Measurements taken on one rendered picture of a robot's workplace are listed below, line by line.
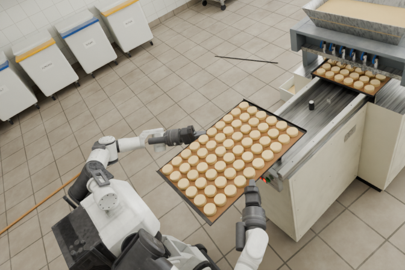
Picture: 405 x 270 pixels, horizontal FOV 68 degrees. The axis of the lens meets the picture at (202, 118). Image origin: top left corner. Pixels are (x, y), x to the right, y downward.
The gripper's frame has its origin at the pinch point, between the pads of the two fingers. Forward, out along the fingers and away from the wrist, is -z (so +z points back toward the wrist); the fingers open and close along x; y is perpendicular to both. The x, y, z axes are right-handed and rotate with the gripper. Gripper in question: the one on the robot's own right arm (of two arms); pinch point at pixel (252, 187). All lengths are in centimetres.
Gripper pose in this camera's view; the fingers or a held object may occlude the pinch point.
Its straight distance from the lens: 127.2
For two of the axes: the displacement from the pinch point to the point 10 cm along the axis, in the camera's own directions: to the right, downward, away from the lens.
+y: -9.6, 1.3, 2.5
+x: -2.7, -7.0, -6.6
